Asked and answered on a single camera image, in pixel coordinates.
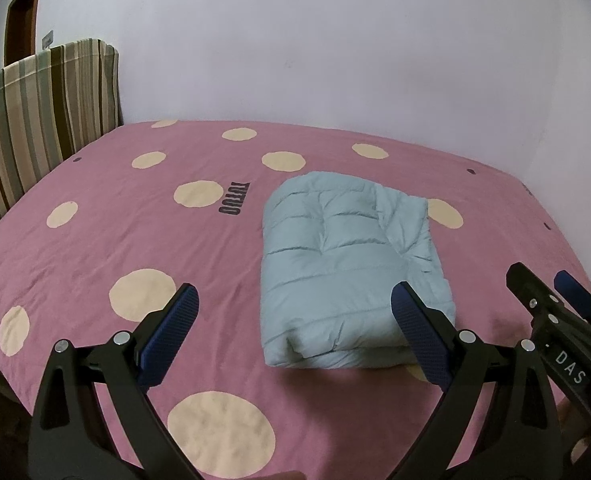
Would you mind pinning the light blue puffer jacket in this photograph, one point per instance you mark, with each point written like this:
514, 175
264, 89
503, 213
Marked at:
335, 270

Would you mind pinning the wall light switch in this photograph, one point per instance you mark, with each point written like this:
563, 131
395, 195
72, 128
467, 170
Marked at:
47, 40

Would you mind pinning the pink dotted bed sheet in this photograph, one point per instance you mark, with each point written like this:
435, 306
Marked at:
125, 220

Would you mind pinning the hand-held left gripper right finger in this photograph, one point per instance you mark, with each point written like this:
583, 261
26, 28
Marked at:
420, 330

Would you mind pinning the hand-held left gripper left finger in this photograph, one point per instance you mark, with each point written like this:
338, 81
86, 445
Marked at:
170, 330

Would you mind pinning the brown wooden door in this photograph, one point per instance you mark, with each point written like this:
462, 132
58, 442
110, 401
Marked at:
20, 30

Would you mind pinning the striped headboard cushion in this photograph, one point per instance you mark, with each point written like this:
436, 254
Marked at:
35, 120

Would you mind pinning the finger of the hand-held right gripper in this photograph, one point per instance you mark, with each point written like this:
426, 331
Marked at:
573, 290
528, 285

